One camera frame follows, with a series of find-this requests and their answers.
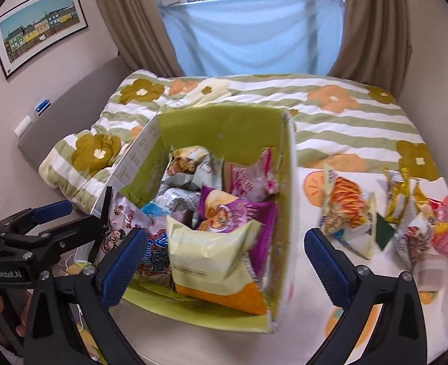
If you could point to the brown left curtain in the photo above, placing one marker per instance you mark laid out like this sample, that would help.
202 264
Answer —
140 35

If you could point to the purple snack bag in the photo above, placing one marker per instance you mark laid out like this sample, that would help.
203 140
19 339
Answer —
222 212

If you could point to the red pink snack bag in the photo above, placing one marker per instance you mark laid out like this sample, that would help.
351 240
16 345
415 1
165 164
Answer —
439 240

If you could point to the grey bed headboard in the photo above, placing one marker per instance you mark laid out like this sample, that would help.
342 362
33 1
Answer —
73 111

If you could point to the framed houses picture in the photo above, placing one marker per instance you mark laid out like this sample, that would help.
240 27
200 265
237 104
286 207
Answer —
34 26

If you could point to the orange chips bag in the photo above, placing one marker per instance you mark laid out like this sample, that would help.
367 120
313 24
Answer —
348 213

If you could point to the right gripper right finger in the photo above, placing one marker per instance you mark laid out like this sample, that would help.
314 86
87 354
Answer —
398 337

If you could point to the light blue window cloth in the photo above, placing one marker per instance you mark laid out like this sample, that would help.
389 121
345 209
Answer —
230 37

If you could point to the yellow orange snack bag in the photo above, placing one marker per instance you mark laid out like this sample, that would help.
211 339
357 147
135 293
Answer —
215 267

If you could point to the blue object on headboard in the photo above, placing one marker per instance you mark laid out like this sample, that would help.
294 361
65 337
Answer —
41 107

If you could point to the light blue snack bag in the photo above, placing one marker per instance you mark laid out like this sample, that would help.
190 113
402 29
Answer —
153 210

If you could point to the cartoon face snack bag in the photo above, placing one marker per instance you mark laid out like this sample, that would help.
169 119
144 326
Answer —
122 217

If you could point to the brown curtain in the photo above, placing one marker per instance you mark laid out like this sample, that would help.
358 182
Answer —
140 35
375 48

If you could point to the pale green snack bag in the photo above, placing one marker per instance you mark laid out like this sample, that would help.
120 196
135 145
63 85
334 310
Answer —
192 168

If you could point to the pink white snack bag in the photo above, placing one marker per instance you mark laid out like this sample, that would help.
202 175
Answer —
255 182

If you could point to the brown right curtain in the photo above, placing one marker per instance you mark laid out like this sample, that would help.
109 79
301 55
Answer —
375 48

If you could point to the floral striped quilt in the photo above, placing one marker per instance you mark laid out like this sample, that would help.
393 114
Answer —
348 125

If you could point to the dark green snack packet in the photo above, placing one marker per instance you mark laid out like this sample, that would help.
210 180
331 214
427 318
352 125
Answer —
385 232

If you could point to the gold candy bag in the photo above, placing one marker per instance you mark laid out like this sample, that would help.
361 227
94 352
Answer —
398 194

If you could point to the green cardboard box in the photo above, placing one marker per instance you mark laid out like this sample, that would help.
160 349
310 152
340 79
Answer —
236 134

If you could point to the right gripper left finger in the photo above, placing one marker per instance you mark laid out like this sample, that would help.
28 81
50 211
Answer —
52 336

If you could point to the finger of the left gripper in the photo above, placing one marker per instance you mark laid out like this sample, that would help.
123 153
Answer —
45 212
49 245

